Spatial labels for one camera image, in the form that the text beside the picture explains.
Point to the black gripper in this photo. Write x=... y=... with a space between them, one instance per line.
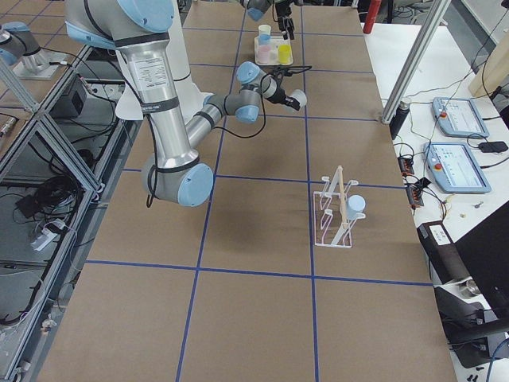
x=283 y=97
x=285 y=21

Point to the aluminium frame post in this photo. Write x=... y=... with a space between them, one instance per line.
x=417 y=51

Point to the light blue plastic cup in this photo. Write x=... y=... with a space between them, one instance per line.
x=355 y=205

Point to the cream plastic tray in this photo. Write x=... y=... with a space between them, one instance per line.
x=274 y=43

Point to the pink plastic cup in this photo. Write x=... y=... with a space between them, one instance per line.
x=263 y=54

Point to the near teach pendant tablet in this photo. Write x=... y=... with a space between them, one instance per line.
x=454 y=168

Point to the teach pendant tablet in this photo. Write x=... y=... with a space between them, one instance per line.
x=454 y=168
x=459 y=117

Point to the pale cream plastic cup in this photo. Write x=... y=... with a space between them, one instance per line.
x=264 y=29

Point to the grey plastic cup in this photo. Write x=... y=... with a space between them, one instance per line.
x=300 y=96

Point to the red fire extinguisher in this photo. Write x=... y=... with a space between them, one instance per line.
x=372 y=13

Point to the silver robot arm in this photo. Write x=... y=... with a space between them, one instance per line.
x=258 y=8
x=148 y=40

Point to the far teach pendant tablet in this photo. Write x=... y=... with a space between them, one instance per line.
x=459 y=117

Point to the yellow plastic cup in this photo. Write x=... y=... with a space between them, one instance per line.
x=285 y=54

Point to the white wire cup rack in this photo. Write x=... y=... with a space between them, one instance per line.
x=331 y=227

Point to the black power adapter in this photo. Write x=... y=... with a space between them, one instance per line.
x=494 y=147

